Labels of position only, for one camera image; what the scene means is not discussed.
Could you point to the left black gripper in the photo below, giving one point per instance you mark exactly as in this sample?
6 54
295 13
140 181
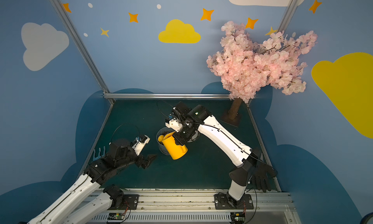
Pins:
140 160

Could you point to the pink artificial blossom tree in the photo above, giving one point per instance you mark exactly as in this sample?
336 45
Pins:
245 66

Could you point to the right green circuit board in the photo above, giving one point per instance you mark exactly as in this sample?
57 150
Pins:
237 218

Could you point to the white pot with succulent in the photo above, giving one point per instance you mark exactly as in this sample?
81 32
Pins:
195 136

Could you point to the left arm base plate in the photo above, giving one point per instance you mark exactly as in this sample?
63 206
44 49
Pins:
125 201

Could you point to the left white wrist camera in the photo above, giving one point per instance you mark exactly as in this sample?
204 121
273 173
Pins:
139 143

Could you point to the blue garden hand fork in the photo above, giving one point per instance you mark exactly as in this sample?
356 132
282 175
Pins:
98 154

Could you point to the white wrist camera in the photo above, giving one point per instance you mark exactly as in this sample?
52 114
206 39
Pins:
139 143
174 122

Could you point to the left green circuit board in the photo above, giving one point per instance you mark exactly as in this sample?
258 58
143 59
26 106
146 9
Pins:
116 217

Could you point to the green circuit board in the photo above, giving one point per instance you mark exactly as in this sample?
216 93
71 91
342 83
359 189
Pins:
237 218
116 217

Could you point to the yellow plastic watering can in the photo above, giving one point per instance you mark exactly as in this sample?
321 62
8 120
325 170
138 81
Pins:
175 151

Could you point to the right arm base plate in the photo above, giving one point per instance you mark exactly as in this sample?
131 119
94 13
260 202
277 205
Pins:
224 201

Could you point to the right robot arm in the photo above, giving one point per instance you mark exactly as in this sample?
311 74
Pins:
240 154

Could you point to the aluminium front rail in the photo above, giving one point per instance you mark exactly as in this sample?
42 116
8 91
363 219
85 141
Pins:
187 206

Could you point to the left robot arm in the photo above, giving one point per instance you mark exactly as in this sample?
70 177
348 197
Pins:
121 154

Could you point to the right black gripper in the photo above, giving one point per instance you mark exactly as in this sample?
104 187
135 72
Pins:
180 135

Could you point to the aluminium frame back rail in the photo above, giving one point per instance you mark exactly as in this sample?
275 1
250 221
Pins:
166 96

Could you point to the grey-blue pot with succulent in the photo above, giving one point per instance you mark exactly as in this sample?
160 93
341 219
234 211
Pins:
162 132

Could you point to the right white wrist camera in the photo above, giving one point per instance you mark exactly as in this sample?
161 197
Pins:
174 122

